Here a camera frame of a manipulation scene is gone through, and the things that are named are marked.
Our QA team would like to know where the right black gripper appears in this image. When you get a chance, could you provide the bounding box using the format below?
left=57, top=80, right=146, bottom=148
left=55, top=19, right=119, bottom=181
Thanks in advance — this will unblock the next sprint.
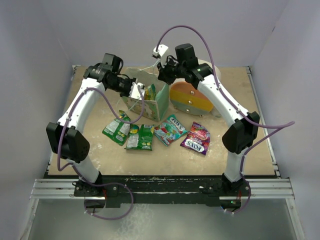
left=157, top=55, right=186, bottom=86

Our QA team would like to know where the green spring tea Fox's packet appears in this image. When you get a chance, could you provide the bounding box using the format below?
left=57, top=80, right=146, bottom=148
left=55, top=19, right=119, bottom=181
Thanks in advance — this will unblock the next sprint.
left=144, top=83, right=157, bottom=101

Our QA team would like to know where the green cake paper bag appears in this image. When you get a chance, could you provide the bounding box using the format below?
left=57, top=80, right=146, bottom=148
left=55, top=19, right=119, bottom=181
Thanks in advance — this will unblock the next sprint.
left=124, top=65, right=169, bottom=122

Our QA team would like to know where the teal mint blossom Fox's packet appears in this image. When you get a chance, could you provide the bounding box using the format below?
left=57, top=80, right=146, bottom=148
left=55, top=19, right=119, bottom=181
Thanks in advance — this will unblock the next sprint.
left=154, top=114, right=188, bottom=146

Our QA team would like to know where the purple Fox's berries packet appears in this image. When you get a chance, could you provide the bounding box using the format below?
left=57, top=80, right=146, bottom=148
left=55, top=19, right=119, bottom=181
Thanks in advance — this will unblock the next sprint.
left=180, top=121, right=211, bottom=156

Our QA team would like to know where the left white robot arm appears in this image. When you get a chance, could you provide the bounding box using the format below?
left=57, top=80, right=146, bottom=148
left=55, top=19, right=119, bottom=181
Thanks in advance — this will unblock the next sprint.
left=46, top=53, right=144, bottom=196

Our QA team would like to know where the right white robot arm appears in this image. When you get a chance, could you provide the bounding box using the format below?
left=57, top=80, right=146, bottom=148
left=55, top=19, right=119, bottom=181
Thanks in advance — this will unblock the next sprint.
left=153, top=43, right=260, bottom=196

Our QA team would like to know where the cream round drawer cabinet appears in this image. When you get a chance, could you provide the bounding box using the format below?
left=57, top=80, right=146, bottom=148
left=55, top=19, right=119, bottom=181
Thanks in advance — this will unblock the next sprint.
left=168, top=58, right=222, bottom=117

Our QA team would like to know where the green Fox's back-side packet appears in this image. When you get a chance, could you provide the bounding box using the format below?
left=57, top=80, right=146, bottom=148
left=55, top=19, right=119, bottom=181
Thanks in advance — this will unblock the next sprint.
left=102, top=118, right=131, bottom=146

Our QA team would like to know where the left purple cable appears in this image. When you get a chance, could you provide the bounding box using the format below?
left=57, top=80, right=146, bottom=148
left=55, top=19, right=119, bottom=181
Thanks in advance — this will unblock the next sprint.
left=56, top=87, right=146, bottom=221

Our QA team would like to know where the purple cable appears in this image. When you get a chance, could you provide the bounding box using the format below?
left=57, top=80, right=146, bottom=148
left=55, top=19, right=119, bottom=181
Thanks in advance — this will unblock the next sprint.
left=56, top=87, right=146, bottom=221
left=155, top=24, right=296, bottom=215

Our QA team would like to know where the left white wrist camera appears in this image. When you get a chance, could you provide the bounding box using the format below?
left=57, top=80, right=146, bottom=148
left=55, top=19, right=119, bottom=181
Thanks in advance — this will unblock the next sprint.
left=129, top=82, right=145, bottom=100

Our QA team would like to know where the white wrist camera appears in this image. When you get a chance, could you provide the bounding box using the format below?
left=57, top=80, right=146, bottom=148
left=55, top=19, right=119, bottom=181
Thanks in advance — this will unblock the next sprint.
left=152, top=44, right=170, bottom=67
left=129, top=82, right=145, bottom=100

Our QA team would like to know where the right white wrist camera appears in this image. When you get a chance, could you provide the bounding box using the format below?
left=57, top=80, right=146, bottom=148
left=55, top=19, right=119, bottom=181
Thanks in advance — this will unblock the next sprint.
left=152, top=44, right=170, bottom=67

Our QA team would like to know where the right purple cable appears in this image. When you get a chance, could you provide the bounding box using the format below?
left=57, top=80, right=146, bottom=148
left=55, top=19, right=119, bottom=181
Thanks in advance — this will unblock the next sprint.
left=155, top=24, right=296, bottom=215

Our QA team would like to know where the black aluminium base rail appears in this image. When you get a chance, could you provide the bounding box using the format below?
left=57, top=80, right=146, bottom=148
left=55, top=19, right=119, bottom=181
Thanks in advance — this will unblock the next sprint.
left=29, top=171, right=293, bottom=208

